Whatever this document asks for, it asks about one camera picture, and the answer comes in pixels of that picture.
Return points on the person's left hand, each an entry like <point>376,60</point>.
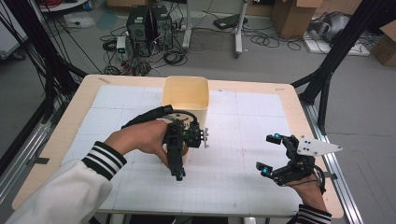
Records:
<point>140,138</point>

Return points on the white grid mat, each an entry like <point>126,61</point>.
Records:
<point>243,140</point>

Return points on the white metal stand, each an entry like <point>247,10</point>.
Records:
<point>239,37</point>

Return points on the flat black device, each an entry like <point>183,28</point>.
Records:
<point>229,21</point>

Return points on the large open cardboard box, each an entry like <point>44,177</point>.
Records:
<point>291,18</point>

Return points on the beige plastic bin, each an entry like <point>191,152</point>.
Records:
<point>186,93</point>

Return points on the white floor board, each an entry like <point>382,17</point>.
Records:
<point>327,48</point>

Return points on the grey bag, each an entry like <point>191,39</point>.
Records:
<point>333,26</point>

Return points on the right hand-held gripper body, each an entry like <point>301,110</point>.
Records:
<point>300,168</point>

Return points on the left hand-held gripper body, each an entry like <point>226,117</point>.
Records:
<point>191,135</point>

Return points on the person's right hand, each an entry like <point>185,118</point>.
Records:
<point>309,194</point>

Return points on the black computer tower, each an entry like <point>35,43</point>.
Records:
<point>138,31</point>
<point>163,28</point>

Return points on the aluminium rail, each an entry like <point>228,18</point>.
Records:
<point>339,161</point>
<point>21,155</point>

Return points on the clear plastic bag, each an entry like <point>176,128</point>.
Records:
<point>79,20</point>

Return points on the small silver power supply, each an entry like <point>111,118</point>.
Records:
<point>121,46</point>

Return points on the black metal frame strut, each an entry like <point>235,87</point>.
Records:
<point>339,46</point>

